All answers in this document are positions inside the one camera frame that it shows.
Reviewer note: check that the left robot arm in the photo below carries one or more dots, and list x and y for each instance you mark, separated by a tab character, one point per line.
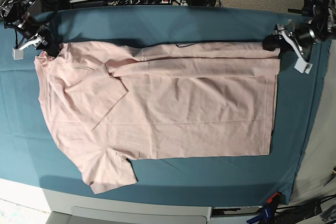
322	12

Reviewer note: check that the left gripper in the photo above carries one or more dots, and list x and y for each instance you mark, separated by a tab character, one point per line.
303	35

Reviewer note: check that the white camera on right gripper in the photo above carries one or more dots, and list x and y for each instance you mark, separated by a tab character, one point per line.
17	54

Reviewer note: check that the orange black clamp bottom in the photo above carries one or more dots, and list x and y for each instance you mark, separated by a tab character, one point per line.
275	197

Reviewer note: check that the teal table cloth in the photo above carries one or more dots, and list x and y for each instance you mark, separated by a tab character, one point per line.
30	156

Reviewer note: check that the pink T-shirt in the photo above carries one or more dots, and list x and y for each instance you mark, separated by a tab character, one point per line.
106	105

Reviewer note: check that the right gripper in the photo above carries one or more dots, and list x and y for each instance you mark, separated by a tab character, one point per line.
27	34

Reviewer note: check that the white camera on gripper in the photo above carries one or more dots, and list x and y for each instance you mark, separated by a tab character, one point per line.
302	66
17	54

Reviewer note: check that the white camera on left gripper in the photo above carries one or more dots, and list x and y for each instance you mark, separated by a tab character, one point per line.
302	66

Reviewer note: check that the blue clamp bottom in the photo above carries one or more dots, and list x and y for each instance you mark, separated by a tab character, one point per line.
266	214

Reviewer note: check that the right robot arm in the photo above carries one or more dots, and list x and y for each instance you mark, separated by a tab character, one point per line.
13	10

